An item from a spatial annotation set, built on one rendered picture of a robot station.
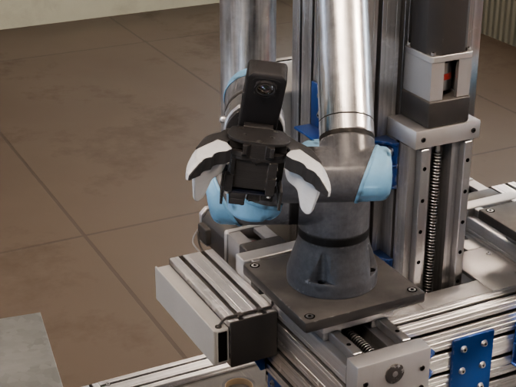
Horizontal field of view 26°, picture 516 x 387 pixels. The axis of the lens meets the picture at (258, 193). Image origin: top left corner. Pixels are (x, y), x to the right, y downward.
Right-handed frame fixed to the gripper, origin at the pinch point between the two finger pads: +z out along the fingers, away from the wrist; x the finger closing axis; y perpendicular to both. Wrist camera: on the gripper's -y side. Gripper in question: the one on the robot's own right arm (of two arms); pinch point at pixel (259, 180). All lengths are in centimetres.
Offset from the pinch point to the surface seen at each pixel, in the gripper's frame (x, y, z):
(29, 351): 27, 45, -32
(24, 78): 100, 162, -482
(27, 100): 92, 160, -446
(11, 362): 29, 45, -29
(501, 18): -173, 110, -553
